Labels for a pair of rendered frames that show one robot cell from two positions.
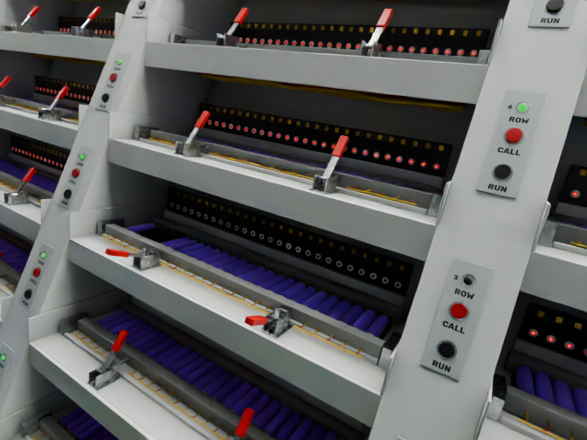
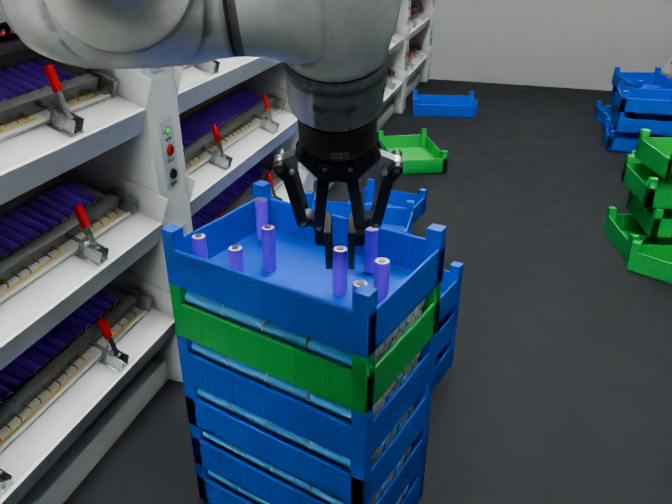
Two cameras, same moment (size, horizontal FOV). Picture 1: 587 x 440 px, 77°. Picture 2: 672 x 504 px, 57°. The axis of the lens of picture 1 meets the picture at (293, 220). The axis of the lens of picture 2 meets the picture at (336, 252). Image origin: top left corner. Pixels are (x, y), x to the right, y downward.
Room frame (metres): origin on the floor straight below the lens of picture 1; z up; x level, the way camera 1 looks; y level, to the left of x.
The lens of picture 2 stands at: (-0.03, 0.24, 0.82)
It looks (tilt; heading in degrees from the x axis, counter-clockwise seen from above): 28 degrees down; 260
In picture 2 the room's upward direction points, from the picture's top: straight up
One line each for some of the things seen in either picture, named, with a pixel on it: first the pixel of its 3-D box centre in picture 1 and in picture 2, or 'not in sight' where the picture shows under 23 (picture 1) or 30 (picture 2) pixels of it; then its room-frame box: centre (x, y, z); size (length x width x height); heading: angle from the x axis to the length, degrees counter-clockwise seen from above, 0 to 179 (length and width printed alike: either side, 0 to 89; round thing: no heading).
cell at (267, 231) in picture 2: not in sight; (268, 247); (-0.07, -0.50, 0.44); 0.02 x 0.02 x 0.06
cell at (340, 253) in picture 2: not in sight; (340, 270); (-0.15, -0.42, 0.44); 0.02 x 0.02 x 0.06
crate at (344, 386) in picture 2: not in sight; (306, 307); (-0.11, -0.46, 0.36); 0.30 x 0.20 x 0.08; 138
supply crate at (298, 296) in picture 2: not in sight; (305, 255); (-0.11, -0.46, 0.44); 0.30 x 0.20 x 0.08; 138
